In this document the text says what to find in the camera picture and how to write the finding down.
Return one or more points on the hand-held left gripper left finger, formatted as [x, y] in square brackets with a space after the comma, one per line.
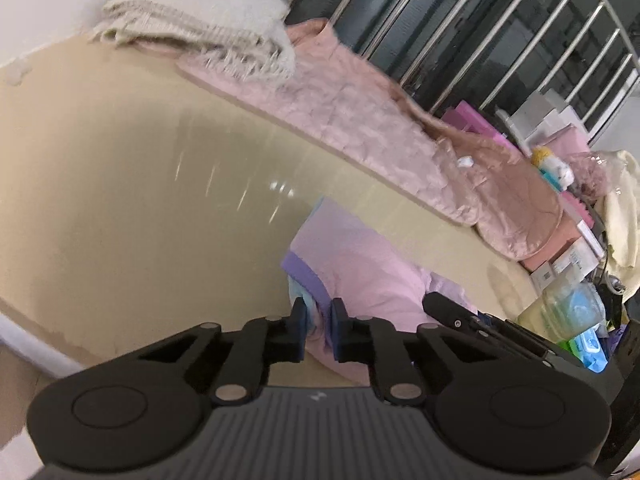
[299, 330]

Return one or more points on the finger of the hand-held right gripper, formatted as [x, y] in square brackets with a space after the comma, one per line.
[520, 335]
[445, 310]

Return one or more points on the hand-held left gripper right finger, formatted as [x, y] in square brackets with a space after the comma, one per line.
[339, 330]

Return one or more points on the pastel pink blue garment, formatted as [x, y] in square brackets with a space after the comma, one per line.
[370, 280]

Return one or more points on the blue wet wipes pack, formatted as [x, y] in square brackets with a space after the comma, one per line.
[590, 350]

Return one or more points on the purple cloth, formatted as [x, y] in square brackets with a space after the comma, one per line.
[616, 340]

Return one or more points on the clear plastic container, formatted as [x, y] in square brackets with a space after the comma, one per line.
[565, 307]

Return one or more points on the small white carton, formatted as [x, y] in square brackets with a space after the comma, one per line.
[575, 260]
[542, 276]

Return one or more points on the pink ribbed foam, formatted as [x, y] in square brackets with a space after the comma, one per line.
[580, 204]

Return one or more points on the cream yellow cloth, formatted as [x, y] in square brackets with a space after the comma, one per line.
[622, 210]

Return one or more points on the white yellow plush toy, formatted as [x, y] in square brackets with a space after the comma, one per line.
[552, 167]

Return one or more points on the pink translucent bag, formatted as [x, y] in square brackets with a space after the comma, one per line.
[590, 172]

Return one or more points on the magenta plastic box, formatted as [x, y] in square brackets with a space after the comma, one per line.
[470, 120]

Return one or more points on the pink pouch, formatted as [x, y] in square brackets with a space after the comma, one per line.
[572, 142]

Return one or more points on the pink quilted blanket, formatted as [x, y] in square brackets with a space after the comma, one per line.
[360, 125]

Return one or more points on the stack of white boxes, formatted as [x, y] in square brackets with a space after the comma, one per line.
[540, 115]

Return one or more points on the metal window railing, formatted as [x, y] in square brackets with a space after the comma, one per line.
[475, 20]

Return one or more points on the beige knitted fringed scarf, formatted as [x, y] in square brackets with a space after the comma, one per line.
[200, 10]

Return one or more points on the clear plastic pieces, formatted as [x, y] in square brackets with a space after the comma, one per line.
[17, 74]

